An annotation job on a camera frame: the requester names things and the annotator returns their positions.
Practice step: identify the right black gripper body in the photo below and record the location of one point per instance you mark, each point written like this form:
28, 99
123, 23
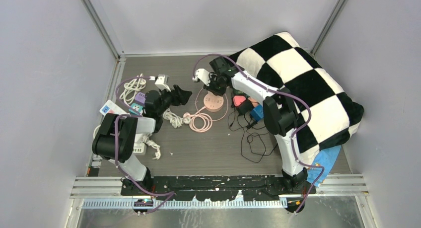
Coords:
214, 80

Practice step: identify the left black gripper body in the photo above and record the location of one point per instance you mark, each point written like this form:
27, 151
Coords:
172, 99

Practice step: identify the white charger block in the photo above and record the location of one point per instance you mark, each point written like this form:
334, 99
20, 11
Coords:
217, 90

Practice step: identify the pink round socket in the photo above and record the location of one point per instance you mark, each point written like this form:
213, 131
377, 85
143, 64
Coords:
213, 103

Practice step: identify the pink plug adapter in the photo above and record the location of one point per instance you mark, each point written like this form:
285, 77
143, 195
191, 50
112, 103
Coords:
238, 100

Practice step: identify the purple power strip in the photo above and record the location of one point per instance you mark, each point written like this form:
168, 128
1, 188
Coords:
140, 98

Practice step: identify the teal usb power strip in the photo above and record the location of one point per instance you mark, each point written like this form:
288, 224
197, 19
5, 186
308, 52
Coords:
136, 109

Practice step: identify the orange small plug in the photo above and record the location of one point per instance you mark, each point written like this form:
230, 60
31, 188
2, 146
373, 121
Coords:
254, 102

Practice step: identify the blue cube socket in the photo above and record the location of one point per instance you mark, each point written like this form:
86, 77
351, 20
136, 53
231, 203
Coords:
257, 113

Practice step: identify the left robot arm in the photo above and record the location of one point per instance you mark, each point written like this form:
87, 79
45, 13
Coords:
149, 122

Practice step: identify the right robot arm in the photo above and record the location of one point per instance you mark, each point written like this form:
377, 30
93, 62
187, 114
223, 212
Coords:
280, 115

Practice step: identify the white colourful power strip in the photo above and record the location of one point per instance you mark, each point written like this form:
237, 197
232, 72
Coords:
110, 107

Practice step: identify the checkered black white pillow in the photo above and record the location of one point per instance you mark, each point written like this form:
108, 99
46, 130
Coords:
333, 116

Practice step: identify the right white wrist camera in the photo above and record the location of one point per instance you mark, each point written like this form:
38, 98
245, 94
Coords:
201, 75

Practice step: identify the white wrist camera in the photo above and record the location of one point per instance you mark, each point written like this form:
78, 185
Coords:
161, 83
201, 75

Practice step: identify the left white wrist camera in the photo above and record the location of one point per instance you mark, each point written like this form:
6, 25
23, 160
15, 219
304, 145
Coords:
161, 83

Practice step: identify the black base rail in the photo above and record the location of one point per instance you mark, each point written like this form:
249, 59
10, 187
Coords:
225, 188

